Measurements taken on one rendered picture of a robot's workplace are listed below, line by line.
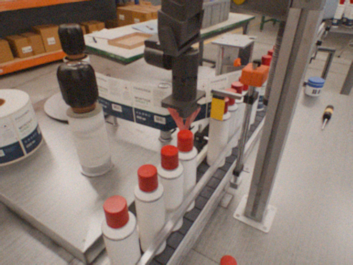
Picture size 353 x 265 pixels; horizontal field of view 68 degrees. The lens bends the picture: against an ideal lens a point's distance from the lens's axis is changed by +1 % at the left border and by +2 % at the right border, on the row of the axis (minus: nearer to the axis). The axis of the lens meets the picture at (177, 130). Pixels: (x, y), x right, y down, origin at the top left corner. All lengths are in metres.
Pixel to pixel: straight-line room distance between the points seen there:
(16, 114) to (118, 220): 0.52
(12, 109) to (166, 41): 0.50
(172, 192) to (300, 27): 0.35
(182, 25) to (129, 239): 0.36
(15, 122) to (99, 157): 0.26
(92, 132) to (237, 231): 0.42
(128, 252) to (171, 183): 0.14
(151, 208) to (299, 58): 0.34
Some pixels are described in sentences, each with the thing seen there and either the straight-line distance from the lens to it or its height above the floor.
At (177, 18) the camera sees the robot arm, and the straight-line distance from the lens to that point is 0.49.
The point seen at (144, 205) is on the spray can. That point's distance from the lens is 0.45.
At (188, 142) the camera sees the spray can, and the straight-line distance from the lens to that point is 0.50.
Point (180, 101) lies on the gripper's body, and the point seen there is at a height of 1.11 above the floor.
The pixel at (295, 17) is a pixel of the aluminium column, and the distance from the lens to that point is 0.46.
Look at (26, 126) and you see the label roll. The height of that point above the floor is 0.97.
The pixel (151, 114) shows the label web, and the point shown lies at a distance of 0.81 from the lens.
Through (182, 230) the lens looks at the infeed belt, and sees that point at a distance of 0.60.
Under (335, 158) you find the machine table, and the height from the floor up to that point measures 0.83.
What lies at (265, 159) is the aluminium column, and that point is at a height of 1.01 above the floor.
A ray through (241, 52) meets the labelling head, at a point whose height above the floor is 1.09.
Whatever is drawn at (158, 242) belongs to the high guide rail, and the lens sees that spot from 0.49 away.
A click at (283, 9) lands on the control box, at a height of 1.30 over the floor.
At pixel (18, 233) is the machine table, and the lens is 0.76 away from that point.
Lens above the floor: 1.37
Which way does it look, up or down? 34 degrees down
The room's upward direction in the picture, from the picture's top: straight up
